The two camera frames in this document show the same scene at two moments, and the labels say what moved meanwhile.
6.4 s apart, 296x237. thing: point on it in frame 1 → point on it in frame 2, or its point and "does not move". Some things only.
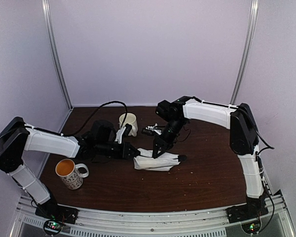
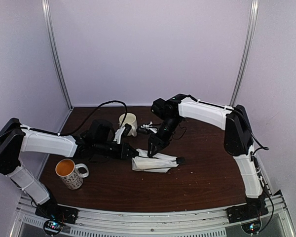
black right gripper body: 167,144 → 164,141
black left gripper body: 103,149 does not move
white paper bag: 146,161 does not move
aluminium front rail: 155,221 does not move
